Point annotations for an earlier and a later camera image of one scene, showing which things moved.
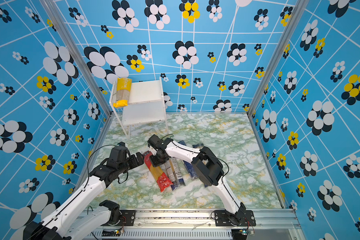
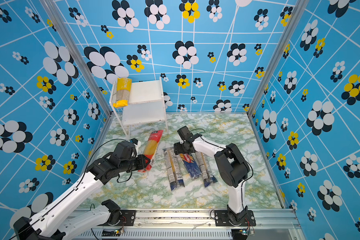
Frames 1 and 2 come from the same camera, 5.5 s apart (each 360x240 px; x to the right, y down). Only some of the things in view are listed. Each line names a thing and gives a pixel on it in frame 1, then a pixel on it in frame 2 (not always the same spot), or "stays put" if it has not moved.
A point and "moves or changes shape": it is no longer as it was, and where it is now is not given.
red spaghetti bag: x=163 y=180 moves or changes shape
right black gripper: x=155 y=163 to x=177 y=149
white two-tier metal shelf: x=146 y=105 stays put
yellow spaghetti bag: x=123 y=87 stays put
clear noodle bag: x=175 y=169 stays put
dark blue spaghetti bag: x=189 y=165 stays put
